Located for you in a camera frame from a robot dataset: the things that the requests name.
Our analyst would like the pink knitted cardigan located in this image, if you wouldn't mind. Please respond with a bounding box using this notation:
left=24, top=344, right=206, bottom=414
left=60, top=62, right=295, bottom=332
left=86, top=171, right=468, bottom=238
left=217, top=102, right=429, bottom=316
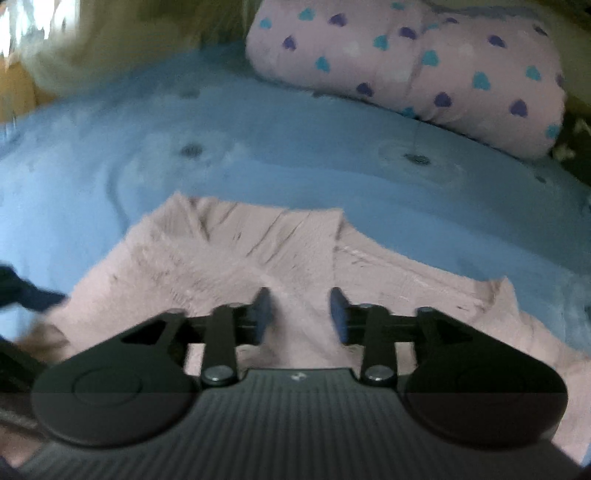
left=16, top=194, right=590, bottom=461

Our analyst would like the white mosquito net curtain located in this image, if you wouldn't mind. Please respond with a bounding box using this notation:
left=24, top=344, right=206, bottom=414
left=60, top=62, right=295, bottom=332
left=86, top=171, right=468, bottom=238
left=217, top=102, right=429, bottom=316
left=8, top=1, right=260, bottom=97

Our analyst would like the pink heart-print rolled quilt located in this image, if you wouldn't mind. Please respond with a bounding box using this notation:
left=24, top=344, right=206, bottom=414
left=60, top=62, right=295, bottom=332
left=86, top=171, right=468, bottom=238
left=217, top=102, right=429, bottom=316
left=246, top=1, right=566, bottom=160

